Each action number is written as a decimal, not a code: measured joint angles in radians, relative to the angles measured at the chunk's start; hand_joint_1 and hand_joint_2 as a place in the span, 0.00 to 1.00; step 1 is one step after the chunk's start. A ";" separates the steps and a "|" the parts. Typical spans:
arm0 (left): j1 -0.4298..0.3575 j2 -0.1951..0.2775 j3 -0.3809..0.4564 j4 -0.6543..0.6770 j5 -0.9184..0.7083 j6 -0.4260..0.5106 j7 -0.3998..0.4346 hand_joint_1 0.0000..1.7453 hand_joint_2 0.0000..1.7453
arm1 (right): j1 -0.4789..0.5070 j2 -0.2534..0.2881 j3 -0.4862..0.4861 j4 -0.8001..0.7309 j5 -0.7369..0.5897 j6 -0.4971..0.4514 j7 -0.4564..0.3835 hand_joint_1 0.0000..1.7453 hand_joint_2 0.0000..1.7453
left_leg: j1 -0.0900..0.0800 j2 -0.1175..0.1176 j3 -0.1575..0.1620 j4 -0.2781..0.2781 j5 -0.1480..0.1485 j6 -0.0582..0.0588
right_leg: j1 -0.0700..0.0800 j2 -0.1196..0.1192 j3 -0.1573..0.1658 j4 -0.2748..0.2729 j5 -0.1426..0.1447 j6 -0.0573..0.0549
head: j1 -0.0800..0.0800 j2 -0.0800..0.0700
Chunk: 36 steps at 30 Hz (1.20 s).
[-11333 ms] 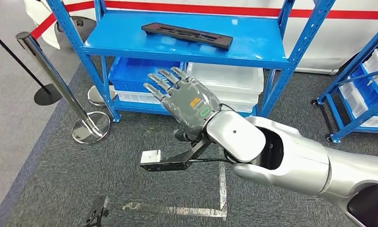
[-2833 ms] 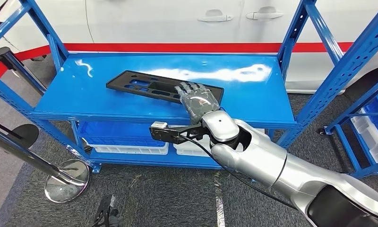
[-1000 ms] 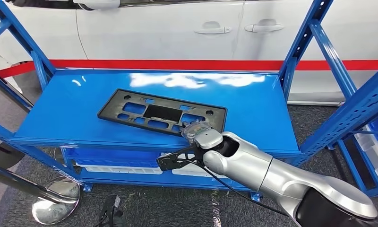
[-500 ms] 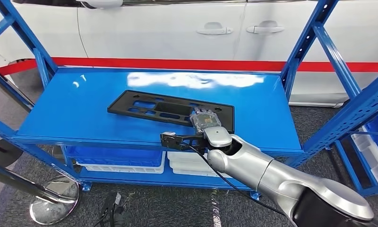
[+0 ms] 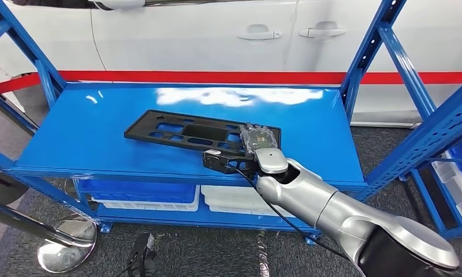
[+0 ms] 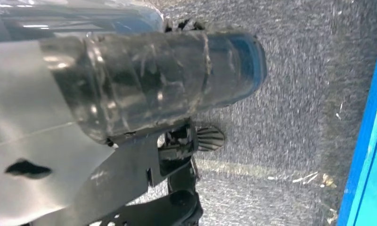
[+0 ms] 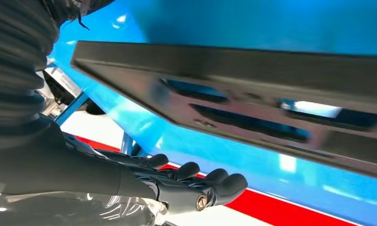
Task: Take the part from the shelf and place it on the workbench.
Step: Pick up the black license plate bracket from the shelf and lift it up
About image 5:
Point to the chrome stanchion post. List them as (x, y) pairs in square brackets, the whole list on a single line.
[(16, 112), (66, 248)]

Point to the blue metal shelf rack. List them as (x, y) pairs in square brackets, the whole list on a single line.
[(430, 202), (101, 145)]

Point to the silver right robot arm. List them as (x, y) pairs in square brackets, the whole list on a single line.
[(311, 195)]

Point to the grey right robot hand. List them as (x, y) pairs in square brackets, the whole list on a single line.
[(259, 138)]

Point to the black slotted plastic panel part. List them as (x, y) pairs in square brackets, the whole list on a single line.
[(139, 132)]

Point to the red barrier belt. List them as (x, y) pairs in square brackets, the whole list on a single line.
[(215, 77)]

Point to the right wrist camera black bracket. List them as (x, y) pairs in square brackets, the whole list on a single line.
[(219, 164)]

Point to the white car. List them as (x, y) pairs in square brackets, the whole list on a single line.
[(177, 38)]

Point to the translucent white plastic bin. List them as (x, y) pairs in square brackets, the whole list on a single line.
[(223, 193)]

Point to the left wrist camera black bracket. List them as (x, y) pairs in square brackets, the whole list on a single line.
[(141, 248)]

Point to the wrist camera black bracket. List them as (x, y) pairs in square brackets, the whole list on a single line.
[(141, 248), (219, 164)]

